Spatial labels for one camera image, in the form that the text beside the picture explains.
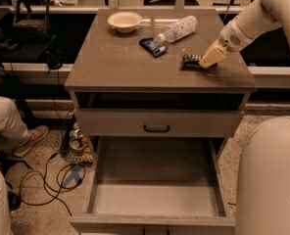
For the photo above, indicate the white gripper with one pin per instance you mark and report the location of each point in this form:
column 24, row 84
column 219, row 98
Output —
column 230, row 38

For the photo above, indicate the black rxbar chocolate bar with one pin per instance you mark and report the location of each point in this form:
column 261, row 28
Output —
column 191, row 62

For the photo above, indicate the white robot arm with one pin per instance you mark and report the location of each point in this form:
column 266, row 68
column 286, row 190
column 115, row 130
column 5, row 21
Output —
column 263, row 188

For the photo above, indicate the grey drawer cabinet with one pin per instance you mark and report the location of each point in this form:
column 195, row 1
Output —
column 113, row 72

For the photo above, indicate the closed grey top drawer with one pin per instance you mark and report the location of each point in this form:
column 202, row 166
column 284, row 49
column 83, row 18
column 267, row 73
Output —
column 130, row 123

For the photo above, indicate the open grey middle drawer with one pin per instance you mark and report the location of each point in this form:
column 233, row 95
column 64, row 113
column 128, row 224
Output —
column 155, row 186

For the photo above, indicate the clear plastic water bottle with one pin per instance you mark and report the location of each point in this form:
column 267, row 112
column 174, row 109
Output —
column 178, row 30

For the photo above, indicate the blue snack packet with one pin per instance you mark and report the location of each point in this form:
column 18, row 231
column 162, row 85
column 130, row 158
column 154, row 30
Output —
column 154, row 47

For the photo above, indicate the white ceramic bowl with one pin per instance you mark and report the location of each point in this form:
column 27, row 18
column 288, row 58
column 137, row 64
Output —
column 124, row 22

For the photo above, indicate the black chair with bag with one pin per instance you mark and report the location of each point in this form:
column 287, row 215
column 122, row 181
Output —
column 30, row 35

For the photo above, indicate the tan shoe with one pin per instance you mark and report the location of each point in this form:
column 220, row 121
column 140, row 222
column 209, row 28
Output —
column 35, row 135

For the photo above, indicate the person leg beige trousers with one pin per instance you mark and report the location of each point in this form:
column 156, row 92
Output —
column 11, row 125

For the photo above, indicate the black office chair base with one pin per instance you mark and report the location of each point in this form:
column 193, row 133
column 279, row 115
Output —
column 14, row 200

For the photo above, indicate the black top drawer handle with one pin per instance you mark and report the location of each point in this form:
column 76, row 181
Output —
column 156, row 129

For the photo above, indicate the wire basket with cans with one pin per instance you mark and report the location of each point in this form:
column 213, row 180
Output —
column 71, row 144

